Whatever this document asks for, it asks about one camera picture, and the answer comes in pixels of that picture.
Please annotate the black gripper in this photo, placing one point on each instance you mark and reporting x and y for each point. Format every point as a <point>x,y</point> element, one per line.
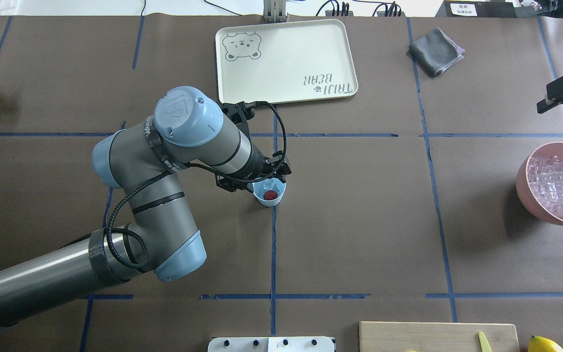
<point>261,165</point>

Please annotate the red strawberry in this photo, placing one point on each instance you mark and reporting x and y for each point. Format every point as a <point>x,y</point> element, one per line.
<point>270,195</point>

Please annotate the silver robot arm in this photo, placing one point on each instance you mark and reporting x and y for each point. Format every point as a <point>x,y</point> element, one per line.
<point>152,228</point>

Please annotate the light blue plastic cup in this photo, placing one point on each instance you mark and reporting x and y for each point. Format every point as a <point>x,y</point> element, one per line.
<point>268,184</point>

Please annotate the pink bowl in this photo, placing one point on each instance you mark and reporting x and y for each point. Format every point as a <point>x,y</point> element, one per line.
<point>540,183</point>

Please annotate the cream bear tray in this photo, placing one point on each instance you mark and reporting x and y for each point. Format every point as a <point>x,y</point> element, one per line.
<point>285,62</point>

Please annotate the black box white label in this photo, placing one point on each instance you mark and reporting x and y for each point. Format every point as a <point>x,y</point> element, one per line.
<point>476,9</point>

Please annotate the grey folded cloth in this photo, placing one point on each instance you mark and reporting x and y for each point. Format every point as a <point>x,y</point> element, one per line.
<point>436,52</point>

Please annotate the wooden cutting board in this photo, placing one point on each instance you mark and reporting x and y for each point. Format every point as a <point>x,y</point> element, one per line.
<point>377,336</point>

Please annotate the yellow lemon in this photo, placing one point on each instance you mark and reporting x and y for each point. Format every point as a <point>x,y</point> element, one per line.
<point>541,344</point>

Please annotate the yellow knife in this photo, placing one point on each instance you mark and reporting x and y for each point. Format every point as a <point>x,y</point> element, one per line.
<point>483,342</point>

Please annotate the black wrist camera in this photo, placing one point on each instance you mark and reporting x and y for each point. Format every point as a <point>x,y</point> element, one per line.
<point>240,113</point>

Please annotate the grey metal bracket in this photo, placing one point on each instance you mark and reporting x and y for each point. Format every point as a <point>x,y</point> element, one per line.
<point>274,11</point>

